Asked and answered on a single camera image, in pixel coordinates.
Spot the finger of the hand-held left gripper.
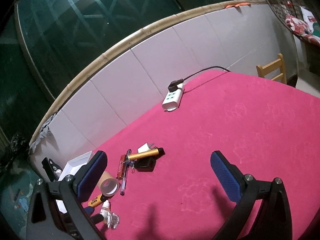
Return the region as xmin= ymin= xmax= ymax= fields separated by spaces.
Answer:
xmin=42 ymin=157 xmax=62 ymax=182

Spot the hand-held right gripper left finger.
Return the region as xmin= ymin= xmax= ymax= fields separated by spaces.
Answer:
xmin=26 ymin=151 xmax=108 ymax=240

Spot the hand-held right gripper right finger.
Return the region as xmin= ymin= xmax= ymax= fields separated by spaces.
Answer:
xmin=210 ymin=151 xmax=293 ymax=240

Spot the brown tape roll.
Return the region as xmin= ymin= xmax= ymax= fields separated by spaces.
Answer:
xmin=96 ymin=171 xmax=120 ymax=199

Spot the white cardboard box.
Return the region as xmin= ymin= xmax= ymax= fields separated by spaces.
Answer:
xmin=54 ymin=151 xmax=94 ymax=214

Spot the yellow and black tool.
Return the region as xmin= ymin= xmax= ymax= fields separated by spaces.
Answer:
xmin=85 ymin=194 xmax=113 ymax=214

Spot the long red box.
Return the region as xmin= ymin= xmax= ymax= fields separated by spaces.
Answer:
xmin=116 ymin=154 xmax=128 ymax=179

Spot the small white dropper bottle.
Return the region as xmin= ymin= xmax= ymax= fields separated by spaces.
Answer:
xmin=100 ymin=200 xmax=112 ymax=217

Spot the clear gel pen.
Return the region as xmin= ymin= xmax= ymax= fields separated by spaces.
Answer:
xmin=120 ymin=149 xmax=132 ymax=196

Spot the clear plastic piece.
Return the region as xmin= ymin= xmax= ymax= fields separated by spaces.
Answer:
xmin=104 ymin=212 xmax=121 ymax=229

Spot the black charger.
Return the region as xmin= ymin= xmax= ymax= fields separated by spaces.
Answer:
xmin=135 ymin=157 xmax=156 ymax=172

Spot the gold flashlight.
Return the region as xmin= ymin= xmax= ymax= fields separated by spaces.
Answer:
xmin=126 ymin=147 xmax=165 ymax=161

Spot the white charger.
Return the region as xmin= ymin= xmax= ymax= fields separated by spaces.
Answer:
xmin=137 ymin=143 xmax=157 ymax=154

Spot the grey cloth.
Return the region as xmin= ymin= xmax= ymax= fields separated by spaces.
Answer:
xmin=29 ymin=112 xmax=58 ymax=154

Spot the printed floor mat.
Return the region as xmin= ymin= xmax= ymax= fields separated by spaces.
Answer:
xmin=0 ymin=167 xmax=38 ymax=230

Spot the pink tablecloth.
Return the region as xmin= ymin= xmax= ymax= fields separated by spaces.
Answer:
xmin=92 ymin=70 xmax=320 ymax=240

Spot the white power strip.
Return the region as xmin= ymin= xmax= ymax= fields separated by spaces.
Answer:
xmin=162 ymin=83 xmax=185 ymax=112

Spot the wooden chair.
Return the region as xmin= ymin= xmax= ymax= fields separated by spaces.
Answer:
xmin=256 ymin=53 xmax=287 ymax=84

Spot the red and white printed cloth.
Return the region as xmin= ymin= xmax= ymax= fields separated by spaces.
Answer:
xmin=285 ymin=15 xmax=320 ymax=45

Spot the orange cloth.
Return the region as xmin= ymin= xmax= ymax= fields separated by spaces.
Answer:
xmin=225 ymin=2 xmax=251 ymax=8

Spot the black plug with cable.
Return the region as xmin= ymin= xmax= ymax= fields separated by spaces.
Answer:
xmin=168 ymin=66 xmax=231 ymax=93

